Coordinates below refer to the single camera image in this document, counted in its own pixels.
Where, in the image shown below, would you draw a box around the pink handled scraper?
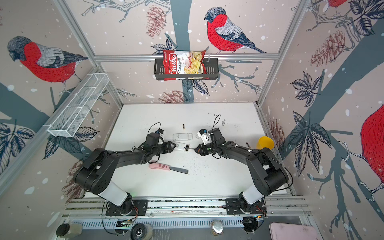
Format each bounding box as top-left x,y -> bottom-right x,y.
149,163 -> 189,174

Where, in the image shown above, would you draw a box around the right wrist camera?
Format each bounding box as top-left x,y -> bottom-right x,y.
198,129 -> 211,145

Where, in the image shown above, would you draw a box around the black wall basket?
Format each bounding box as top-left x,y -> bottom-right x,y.
154,58 -> 219,81

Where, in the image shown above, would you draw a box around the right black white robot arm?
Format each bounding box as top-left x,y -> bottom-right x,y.
195,128 -> 289,213

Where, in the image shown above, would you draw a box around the white remote grey buttons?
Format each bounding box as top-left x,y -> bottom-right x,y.
173,133 -> 193,142

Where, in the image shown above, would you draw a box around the yellow plastic cup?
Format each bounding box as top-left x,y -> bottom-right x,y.
257,136 -> 275,150

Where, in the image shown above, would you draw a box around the pink pad corner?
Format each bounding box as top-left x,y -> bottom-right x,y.
269,223 -> 320,240

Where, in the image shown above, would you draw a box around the black grey cylinder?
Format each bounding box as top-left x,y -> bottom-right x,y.
56,223 -> 83,238

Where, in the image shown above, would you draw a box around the white remote green buttons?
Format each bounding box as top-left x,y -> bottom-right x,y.
175,143 -> 190,152

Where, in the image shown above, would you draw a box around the silver round cap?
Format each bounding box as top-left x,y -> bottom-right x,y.
211,220 -> 224,236

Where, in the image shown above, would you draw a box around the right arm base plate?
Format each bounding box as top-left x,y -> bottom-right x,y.
222,199 -> 267,216

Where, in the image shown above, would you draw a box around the white wire mesh shelf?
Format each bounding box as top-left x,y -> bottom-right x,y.
48,73 -> 110,137

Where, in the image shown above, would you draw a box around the red cassava chips bag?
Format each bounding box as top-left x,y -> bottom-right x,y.
163,50 -> 207,75

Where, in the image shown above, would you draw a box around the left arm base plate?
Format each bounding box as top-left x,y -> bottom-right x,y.
105,200 -> 149,217

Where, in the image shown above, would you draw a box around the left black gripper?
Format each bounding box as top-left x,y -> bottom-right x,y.
152,140 -> 177,157

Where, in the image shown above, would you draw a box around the black round speaker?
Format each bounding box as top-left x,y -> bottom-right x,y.
130,223 -> 153,240

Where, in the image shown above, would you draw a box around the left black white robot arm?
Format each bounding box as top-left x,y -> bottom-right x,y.
74,132 -> 177,213

